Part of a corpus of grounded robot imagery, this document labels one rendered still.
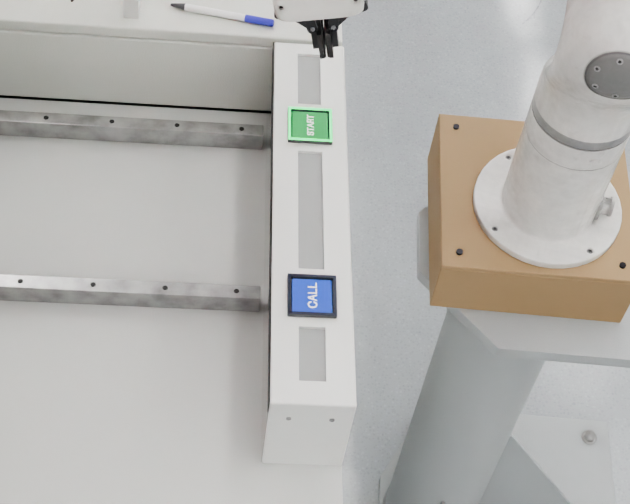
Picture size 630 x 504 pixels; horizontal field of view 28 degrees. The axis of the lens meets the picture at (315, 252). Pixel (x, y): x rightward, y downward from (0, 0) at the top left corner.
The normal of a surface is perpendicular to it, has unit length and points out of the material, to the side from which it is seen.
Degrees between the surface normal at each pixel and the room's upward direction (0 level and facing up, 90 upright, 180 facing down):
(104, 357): 0
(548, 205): 92
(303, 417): 90
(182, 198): 0
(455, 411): 90
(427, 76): 0
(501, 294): 90
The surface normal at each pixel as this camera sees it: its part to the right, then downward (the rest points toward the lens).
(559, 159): -0.47, 0.70
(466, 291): -0.04, 0.80
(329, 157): 0.10, -0.59
